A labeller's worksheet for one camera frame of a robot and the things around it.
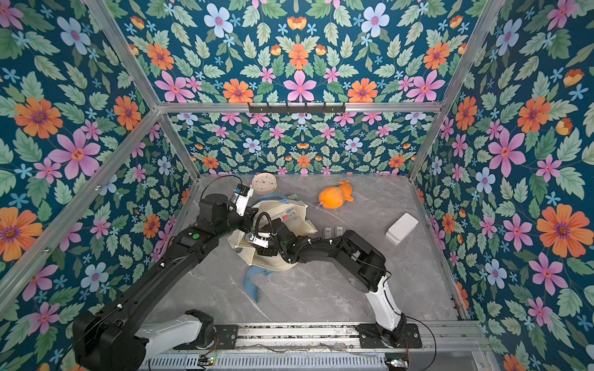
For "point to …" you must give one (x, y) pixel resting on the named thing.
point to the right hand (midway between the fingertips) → (267, 228)
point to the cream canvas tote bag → (304, 226)
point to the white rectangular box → (401, 229)
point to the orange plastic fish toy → (333, 197)
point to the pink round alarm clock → (264, 183)
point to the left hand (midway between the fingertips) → (259, 207)
